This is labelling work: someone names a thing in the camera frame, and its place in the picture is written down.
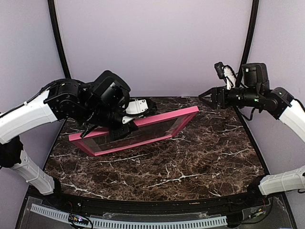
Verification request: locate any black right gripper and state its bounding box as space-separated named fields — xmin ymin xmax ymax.
xmin=199 ymin=85 xmax=261 ymax=109

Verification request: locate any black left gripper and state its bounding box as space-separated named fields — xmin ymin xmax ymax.
xmin=81 ymin=100 xmax=139 ymax=141

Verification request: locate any light wooden picture frame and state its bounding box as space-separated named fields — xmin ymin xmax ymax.
xmin=69 ymin=106 xmax=199 ymax=156

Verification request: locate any clear acrylic sheet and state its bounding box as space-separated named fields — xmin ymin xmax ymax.
xmin=87 ymin=115 xmax=186 ymax=152

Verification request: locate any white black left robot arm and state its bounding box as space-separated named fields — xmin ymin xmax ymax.
xmin=0 ymin=75 xmax=136 ymax=208

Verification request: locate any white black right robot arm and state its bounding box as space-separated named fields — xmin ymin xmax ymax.
xmin=199 ymin=86 xmax=305 ymax=207

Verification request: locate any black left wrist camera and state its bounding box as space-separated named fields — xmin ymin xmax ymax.
xmin=91 ymin=70 xmax=131 ymax=112

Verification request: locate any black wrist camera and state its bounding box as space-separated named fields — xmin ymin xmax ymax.
xmin=242 ymin=62 xmax=269 ymax=87
xmin=91 ymin=70 xmax=131 ymax=112

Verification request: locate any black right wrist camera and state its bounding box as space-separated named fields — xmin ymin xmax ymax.
xmin=242 ymin=62 xmax=269 ymax=87

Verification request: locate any black corner post right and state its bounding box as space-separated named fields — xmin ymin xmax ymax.
xmin=239 ymin=0 xmax=259 ymax=72

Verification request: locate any black corner post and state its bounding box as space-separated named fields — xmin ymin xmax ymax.
xmin=239 ymin=0 xmax=259 ymax=72
xmin=47 ymin=0 xmax=71 ymax=79

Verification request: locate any black table edge rail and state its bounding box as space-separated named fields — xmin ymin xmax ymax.
xmin=21 ymin=183 xmax=286 ymax=225

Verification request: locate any grey slotted cable duct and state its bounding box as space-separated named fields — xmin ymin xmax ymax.
xmin=30 ymin=204 xmax=228 ymax=229

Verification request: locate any black corner post left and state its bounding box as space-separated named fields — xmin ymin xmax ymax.
xmin=47 ymin=0 xmax=71 ymax=79

